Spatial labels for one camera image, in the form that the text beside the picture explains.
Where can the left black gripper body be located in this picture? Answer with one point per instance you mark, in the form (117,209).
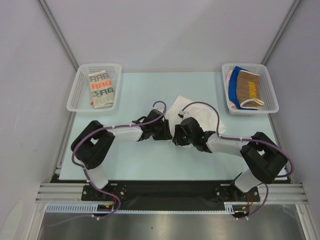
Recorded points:
(160,132)

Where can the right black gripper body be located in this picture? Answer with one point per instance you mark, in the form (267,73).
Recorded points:
(177,135)

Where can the white towel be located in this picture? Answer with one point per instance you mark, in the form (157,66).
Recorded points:
(205,116)

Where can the rabbit print towel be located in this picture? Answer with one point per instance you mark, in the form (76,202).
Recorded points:
(101,89)

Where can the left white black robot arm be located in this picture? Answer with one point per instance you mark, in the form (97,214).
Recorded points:
(90,148)

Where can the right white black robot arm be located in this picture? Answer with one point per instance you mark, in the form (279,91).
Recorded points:
(264,159)

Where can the pink towel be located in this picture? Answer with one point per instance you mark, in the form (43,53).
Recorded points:
(228,77)

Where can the blue towel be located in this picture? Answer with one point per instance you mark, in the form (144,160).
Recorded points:
(233,85)

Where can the brown towel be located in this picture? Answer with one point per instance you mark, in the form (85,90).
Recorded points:
(248,91)

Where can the left white plastic basket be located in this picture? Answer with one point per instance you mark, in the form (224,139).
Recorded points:
(79,100)

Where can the white plastic basket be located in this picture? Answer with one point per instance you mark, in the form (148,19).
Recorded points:
(268,95)
(79,100)

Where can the right white plastic basket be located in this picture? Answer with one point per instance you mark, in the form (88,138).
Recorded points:
(268,95)

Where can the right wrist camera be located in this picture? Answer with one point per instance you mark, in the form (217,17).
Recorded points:
(183,114)

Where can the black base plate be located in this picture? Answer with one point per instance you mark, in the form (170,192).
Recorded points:
(170,194)

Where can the white slotted cable duct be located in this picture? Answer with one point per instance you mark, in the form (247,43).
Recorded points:
(100,208)

